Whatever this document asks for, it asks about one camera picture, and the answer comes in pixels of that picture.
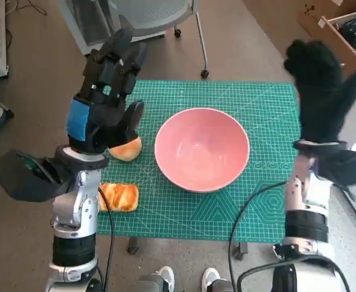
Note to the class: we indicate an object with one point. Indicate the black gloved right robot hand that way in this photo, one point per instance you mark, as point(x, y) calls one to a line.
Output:
point(320, 100)

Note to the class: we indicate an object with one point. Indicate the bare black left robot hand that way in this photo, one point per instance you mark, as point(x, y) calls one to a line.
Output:
point(104, 121)

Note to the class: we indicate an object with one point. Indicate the round toy bread bun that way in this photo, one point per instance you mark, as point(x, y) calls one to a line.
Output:
point(126, 150)

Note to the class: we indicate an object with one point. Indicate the rectangular toy bread loaf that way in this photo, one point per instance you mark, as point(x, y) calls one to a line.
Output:
point(120, 196)

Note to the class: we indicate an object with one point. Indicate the pink bowl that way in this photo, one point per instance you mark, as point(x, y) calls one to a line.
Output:
point(202, 152)

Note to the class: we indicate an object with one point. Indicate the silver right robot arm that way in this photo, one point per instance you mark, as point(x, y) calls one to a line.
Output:
point(299, 194)

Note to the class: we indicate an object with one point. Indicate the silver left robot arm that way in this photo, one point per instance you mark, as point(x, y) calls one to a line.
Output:
point(74, 207)

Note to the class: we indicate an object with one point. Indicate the brown cardboard box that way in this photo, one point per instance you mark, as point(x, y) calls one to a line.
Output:
point(311, 18)

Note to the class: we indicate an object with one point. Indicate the green cutting mat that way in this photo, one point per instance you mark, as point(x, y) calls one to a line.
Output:
point(165, 219)

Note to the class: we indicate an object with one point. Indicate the grey mesh office chair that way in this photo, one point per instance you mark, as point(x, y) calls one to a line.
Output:
point(165, 12)

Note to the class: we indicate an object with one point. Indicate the black table foot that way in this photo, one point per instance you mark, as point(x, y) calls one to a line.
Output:
point(240, 251)
point(132, 245)

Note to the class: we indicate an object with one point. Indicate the person's white shoe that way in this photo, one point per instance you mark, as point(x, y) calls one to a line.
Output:
point(167, 275)
point(209, 275)

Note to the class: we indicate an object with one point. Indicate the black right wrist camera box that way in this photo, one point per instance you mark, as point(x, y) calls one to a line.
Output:
point(348, 167)

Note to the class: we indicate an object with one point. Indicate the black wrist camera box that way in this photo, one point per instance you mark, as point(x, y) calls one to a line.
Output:
point(348, 167)
point(22, 182)

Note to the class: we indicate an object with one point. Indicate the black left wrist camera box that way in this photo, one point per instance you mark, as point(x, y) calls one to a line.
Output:
point(22, 182)

